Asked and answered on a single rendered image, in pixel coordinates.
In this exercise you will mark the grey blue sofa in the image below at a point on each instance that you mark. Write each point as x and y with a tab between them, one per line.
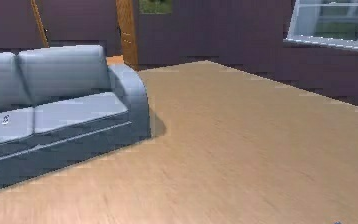
70	110

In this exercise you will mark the brown wooden door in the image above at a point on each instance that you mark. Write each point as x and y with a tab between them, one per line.
128	31

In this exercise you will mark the white framed window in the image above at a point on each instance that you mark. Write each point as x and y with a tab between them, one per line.
330	23

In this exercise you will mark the green framed picture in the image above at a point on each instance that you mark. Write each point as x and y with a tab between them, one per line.
155	6

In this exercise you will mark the small white object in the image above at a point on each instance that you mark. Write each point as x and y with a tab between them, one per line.
5	119

